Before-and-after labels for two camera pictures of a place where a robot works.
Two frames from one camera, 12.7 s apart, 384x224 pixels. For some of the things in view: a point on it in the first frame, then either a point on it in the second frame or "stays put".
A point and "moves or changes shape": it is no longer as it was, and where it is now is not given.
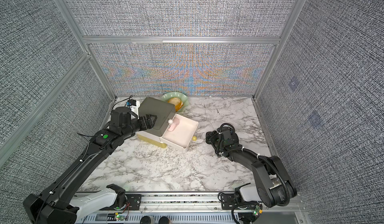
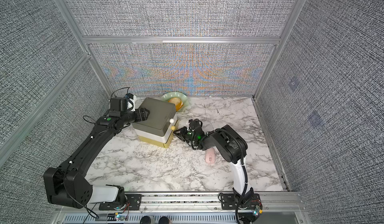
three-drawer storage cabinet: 170,128 moves or changes shape
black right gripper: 212,136 to 181,133
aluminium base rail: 194,208 stays put
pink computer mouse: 175,123 to 210,155
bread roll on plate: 177,102 stays put
